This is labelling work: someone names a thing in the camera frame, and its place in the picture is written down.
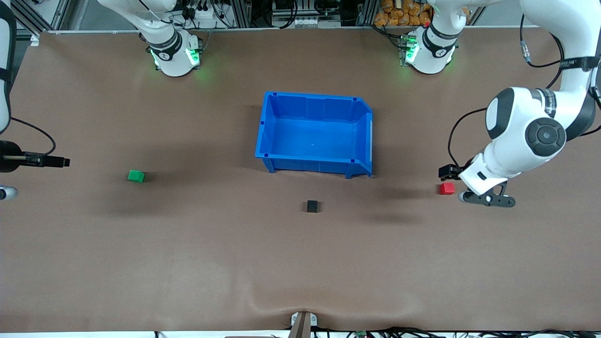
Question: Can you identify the blue plastic bin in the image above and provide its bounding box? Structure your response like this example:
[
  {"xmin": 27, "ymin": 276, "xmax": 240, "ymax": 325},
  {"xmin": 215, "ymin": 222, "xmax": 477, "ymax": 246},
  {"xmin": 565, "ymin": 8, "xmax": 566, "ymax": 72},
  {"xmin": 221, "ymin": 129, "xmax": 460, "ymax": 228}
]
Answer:
[{"xmin": 255, "ymin": 91, "xmax": 374, "ymax": 179}]

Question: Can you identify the brown table mat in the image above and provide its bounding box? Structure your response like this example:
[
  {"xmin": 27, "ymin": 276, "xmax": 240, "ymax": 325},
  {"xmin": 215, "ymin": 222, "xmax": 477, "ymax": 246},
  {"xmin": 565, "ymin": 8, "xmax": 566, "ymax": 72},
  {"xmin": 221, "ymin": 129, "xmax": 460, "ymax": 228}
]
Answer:
[{"xmin": 0, "ymin": 28, "xmax": 601, "ymax": 333}]

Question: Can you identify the orange mesh bag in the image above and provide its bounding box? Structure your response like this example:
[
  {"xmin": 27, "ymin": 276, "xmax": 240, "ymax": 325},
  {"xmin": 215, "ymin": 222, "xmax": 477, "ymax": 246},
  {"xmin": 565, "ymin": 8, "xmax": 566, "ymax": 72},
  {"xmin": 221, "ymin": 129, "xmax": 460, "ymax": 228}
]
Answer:
[{"xmin": 374, "ymin": 0, "xmax": 432, "ymax": 27}]

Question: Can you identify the white power strip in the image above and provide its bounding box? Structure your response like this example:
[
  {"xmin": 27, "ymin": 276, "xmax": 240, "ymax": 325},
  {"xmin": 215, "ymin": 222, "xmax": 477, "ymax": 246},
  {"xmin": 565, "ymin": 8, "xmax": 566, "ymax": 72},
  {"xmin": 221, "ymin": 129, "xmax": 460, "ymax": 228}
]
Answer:
[{"xmin": 185, "ymin": 5, "xmax": 222, "ymax": 30}]

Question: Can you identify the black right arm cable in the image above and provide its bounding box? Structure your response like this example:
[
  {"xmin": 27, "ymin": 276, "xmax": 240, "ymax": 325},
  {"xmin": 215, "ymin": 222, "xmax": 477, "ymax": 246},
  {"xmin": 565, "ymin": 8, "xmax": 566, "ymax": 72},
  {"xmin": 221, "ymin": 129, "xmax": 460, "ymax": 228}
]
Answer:
[{"xmin": 9, "ymin": 117, "xmax": 57, "ymax": 156}]

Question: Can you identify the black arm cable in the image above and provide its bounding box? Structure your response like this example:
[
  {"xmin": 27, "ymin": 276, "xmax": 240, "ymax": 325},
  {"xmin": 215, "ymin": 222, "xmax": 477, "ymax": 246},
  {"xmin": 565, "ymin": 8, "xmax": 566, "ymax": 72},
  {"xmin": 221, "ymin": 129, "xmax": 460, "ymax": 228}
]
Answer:
[
  {"xmin": 447, "ymin": 13, "xmax": 566, "ymax": 169},
  {"xmin": 9, "ymin": 117, "xmax": 57, "ymax": 156}
]

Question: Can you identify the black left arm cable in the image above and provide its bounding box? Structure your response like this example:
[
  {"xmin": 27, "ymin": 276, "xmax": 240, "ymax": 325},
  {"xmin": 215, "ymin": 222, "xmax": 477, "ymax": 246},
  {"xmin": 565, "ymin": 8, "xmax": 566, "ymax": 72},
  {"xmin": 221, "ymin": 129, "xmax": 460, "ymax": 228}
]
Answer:
[{"xmin": 447, "ymin": 13, "xmax": 566, "ymax": 169}]

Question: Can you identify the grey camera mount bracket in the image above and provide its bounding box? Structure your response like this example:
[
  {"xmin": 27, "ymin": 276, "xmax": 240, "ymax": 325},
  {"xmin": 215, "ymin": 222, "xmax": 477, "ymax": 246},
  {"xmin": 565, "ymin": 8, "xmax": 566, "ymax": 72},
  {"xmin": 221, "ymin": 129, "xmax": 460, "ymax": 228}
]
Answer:
[{"xmin": 290, "ymin": 311, "xmax": 318, "ymax": 338}]

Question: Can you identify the aluminium profile frame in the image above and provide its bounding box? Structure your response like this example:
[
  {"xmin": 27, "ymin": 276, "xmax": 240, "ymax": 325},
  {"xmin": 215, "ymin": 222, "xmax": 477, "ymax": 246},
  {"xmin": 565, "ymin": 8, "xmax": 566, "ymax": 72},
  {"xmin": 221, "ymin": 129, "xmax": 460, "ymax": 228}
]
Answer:
[{"xmin": 14, "ymin": 0, "xmax": 484, "ymax": 34}]

